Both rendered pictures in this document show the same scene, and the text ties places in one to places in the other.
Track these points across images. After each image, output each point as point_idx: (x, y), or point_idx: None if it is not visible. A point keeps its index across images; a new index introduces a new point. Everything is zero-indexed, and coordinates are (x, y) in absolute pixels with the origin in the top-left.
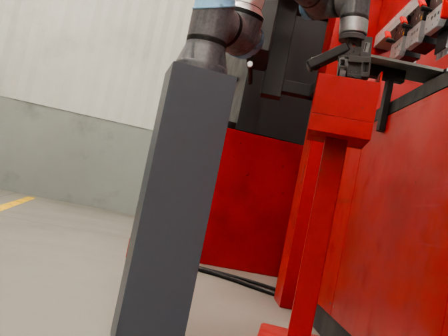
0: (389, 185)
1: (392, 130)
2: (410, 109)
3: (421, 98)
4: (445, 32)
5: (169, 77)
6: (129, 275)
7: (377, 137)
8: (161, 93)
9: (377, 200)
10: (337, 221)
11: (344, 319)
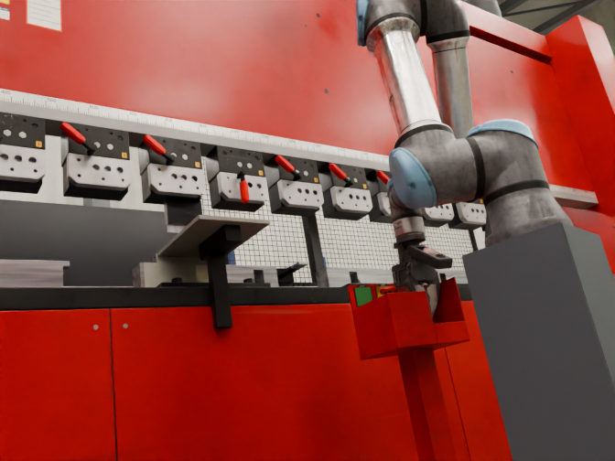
0: (299, 403)
1: (261, 330)
2: (307, 310)
3: (329, 302)
4: (190, 203)
5: (601, 255)
6: None
7: (197, 336)
8: (576, 262)
9: (264, 431)
10: None
11: None
